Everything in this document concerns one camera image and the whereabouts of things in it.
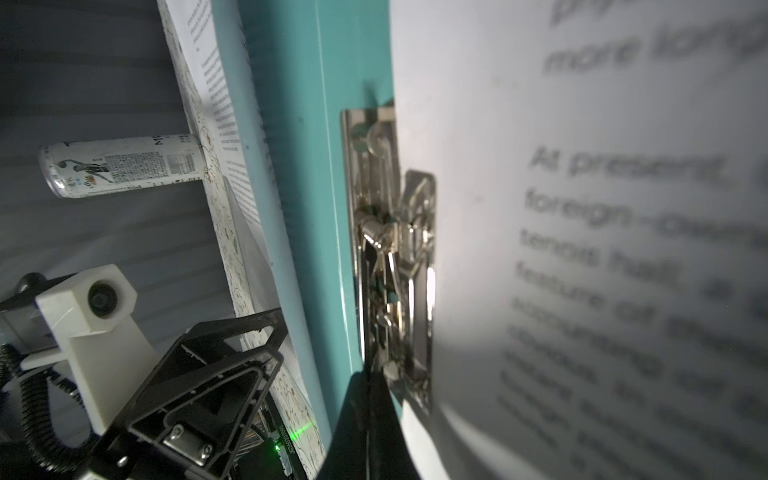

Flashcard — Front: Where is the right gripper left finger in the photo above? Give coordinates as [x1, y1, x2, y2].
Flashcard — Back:
[317, 372, 369, 480]

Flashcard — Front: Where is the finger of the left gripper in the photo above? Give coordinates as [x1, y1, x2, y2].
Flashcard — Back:
[89, 309, 287, 479]

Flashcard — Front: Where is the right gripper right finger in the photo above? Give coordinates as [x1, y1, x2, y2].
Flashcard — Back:
[368, 371, 420, 480]

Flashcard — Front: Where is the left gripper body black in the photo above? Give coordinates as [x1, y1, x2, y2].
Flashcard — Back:
[209, 386, 307, 479]

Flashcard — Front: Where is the printed paper sheet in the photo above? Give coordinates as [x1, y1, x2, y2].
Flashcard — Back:
[390, 1, 767, 479]
[158, 1, 279, 315]

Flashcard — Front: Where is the teal green file folder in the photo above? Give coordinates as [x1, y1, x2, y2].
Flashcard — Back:
[212, 1, 394, 443]

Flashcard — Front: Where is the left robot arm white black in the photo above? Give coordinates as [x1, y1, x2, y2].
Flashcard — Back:
[1, 265, 307, 479]

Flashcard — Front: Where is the silver folder clip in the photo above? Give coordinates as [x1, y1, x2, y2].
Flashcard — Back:
[340, 106, 437, 416]

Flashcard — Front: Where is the silver drink can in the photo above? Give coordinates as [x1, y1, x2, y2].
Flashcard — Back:
[38, 134, 206, 199]

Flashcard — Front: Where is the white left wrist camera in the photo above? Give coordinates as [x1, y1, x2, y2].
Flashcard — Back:
[21, 264, 160, 435]

